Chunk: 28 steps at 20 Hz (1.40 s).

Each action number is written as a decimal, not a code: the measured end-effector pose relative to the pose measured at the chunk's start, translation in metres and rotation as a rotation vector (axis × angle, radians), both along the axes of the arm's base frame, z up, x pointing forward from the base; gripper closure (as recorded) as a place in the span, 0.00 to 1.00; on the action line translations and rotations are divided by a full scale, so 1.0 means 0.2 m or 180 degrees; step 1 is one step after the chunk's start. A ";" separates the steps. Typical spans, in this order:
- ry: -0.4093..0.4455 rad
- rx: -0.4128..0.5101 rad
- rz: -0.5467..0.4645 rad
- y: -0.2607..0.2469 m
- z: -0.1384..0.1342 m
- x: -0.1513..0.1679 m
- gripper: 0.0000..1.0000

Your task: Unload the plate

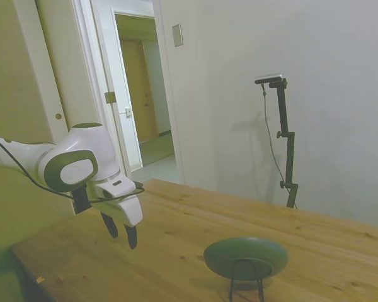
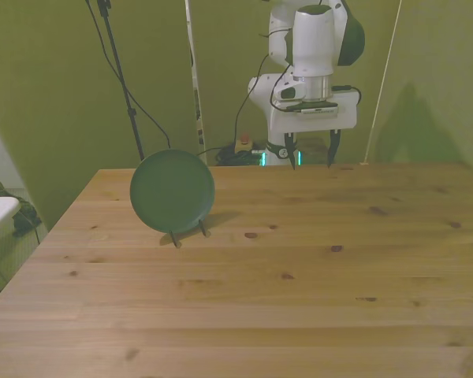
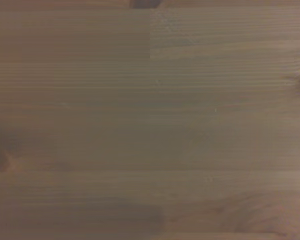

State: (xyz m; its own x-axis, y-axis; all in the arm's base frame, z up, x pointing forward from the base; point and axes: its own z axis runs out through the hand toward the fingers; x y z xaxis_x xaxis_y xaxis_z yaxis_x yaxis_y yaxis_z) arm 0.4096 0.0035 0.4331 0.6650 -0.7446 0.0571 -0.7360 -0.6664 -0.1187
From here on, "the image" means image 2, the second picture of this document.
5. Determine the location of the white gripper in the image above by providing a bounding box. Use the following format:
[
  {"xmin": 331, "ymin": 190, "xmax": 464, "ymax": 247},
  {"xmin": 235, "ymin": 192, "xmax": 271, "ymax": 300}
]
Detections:
[{"xmin": 270, "ymin": 90, "xmax": 358, "ymax": 171}]

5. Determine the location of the dark green round plate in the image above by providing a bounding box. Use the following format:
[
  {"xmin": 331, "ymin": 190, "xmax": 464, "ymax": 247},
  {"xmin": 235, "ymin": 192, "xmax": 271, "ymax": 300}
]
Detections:
[{"xmin": 129, "ymin": 149, "xmax": 217, "ymax": 234}]

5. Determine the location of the brown patterned box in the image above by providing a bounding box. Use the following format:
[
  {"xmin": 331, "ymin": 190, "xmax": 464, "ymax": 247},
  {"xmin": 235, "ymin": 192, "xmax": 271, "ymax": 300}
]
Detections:
[{"xmin": 298, "ymin": 136, "xmax": 334, "ymax": 165}]

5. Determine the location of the white vertical profile strip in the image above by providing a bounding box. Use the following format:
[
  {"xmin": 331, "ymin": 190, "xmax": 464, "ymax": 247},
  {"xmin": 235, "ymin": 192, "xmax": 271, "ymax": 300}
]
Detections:
[{"xmin": 184, "ymin": 0, "xmax": 207, "ymax": 166}]

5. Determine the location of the camouflage fabric bag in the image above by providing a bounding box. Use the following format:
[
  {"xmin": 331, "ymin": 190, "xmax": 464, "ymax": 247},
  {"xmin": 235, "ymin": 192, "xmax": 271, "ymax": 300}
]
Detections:
[{"xmin": 0, "ymin": 172, "xmax": 43, "ymax": 238}]

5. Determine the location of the black camera cable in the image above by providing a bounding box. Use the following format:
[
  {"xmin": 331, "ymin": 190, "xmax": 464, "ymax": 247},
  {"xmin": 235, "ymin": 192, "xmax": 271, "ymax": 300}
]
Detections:
[{"xmin": 330, "ymin": 83, "xmax": 363, "ymax": 108}]

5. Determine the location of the black cable bundle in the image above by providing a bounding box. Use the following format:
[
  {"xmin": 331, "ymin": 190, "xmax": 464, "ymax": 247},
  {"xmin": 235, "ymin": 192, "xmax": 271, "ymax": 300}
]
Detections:
[{"xmin": 197, "ymin": 143, "xmax": 263, "ymax": 167}]

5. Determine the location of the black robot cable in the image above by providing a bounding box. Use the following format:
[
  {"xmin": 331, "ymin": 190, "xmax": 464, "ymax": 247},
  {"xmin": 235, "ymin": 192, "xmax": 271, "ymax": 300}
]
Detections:
[{"xmin": 233, "ymin": 33, "xmax": 292, "ymax": 145}]

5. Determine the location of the thin white cord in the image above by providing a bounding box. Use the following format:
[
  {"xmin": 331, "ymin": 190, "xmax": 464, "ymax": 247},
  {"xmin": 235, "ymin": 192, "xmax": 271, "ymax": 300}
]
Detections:
[{"xmin": 362, "ymin": 0, "xmax": 403, "ymax": 165}]

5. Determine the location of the black tripod cable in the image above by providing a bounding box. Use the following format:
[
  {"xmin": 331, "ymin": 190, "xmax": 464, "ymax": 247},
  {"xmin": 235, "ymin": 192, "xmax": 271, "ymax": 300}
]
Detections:
[{"xmin": 84, "ymin": 0, "xmax": 171, "ymax": 150}]

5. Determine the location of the black wire plate stand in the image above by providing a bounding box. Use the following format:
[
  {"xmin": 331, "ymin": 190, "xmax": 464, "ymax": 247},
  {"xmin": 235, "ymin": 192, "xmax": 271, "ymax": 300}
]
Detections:
[{"xmin": 169, "ymin": 218, "xmax": 212, "ymax": 250}]

